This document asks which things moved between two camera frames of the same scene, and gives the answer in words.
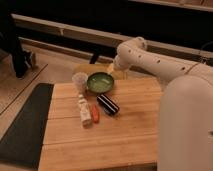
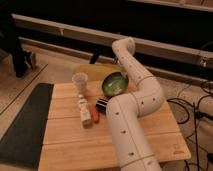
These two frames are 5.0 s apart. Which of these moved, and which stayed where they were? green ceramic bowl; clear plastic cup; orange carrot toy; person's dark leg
Moved: green ceramic bowl
Stayed: clear plastic cup; orange carrot toy; person's dark leg
